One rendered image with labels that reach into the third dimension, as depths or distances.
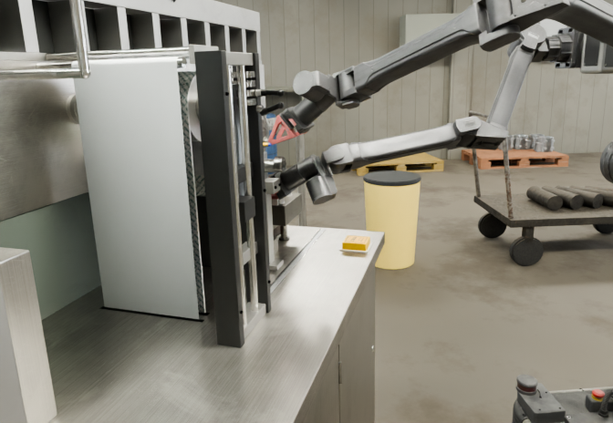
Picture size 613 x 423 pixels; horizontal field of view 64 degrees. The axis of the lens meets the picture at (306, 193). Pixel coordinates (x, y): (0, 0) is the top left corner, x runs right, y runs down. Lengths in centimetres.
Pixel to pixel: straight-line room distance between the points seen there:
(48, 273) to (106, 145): 32
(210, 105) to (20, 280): 39
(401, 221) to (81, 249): 260
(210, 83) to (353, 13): 694
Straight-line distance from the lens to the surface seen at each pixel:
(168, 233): 105
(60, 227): 123
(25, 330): 82
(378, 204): 351
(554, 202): 405
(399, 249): 361
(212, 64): 85
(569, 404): 211
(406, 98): 790
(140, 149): 104
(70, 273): 127
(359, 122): 776
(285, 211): 143
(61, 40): 133
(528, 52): 165
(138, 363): 99
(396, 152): 136
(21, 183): 115
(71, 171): 124
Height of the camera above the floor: 140
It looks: 14 degrees down
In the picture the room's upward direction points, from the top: 2 degrees counter-clockwise
